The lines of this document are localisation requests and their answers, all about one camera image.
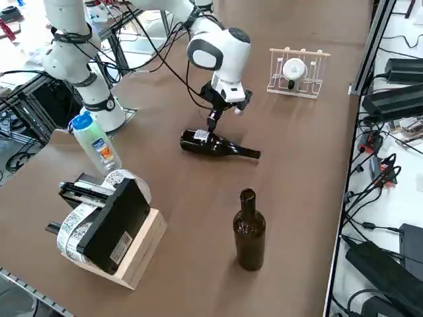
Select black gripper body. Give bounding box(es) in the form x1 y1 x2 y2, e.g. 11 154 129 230
200 82 236 112

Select black glass wine bottle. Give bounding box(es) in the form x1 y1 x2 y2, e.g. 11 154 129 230
179 128 262 160

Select clear plastic bottle blue cap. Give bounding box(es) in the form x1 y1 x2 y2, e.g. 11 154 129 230
67 110 122 176

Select brown glass wine bottle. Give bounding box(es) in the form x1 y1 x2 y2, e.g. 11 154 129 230
233 188 267 272

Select black label dispenser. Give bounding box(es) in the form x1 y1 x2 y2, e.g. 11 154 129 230
46 171 151 277

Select white label roll strip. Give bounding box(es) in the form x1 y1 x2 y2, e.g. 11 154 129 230
56 168 153 265

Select black flat box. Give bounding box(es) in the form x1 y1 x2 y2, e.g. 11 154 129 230
398 223 423 275

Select white cup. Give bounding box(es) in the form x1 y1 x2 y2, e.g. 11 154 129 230
282 57 307 82

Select light wooden box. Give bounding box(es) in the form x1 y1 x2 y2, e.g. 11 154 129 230
65 208 169 291

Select red black device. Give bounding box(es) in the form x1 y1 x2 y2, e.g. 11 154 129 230
358 130 384 155

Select black ribbed power adapter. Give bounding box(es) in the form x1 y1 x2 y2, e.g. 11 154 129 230
362 84 423 122

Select orange black tool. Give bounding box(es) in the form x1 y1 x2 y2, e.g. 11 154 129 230
369 153 403 188

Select large black power adapter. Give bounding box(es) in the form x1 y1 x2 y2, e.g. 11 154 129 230
345 240 423 317

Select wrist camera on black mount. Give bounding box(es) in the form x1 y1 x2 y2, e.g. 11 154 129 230
233 89 254 116

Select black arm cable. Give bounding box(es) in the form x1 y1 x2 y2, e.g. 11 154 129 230
49 0 212 110

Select white wire cup rack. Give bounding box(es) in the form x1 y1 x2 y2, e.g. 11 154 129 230
266 47 331 100

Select aluminium camera post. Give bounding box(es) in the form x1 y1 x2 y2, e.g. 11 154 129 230
348 0 397 96

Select tangled black cables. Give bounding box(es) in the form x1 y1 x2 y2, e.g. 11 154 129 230
340 112 407 238

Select black frame cart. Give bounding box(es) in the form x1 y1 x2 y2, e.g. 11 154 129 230
0 71 83 146

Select red tool handle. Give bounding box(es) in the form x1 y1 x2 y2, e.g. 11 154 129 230
0 18 16 42

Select aluminium table edge rail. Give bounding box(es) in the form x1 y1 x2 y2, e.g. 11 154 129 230
0 265 77 317

